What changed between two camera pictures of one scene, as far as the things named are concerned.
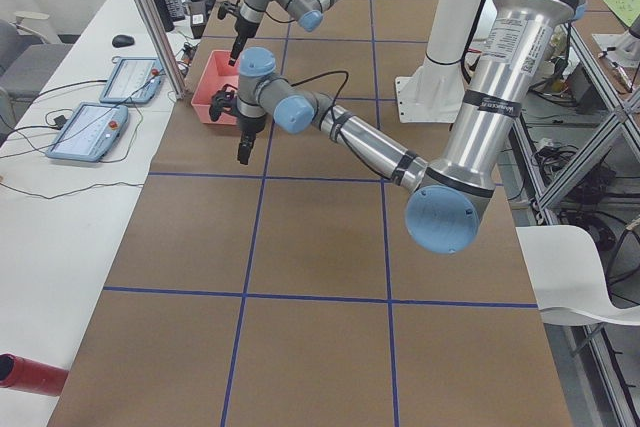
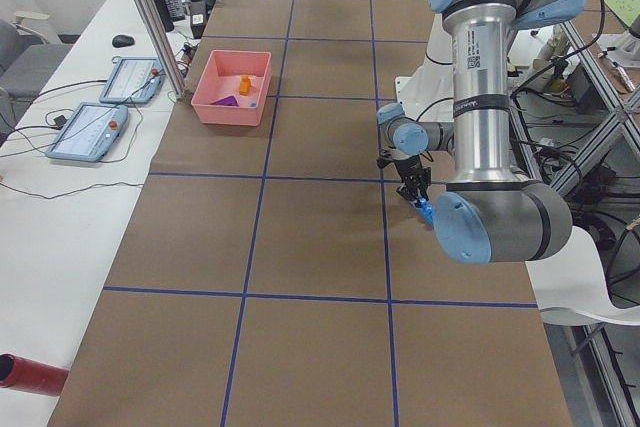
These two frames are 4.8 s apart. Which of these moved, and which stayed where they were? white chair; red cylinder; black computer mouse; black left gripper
Moved: black left gripper
Stayed: red cylinder; white chair; black computer mouse
